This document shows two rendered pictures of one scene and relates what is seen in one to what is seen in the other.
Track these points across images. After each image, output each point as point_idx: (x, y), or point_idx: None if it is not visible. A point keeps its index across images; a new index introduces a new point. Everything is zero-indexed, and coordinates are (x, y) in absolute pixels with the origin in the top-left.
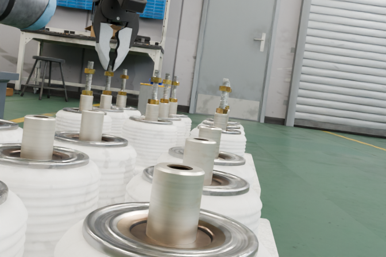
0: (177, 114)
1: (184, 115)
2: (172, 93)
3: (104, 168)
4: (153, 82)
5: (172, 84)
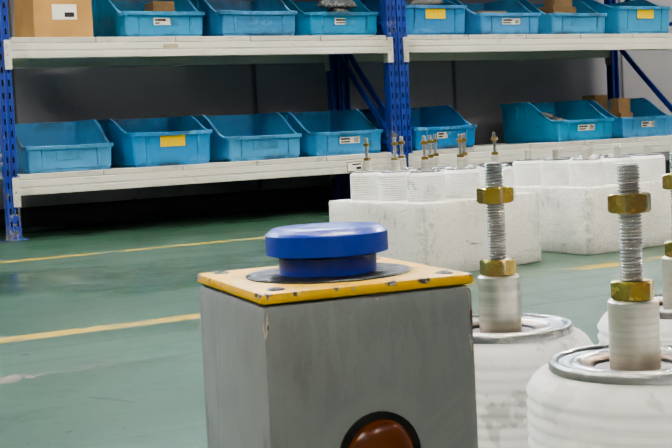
0: (581, 363)
1: (563, 355)
2: (642, 253)
3: None
4: (376, 258)
5: (650, 206)
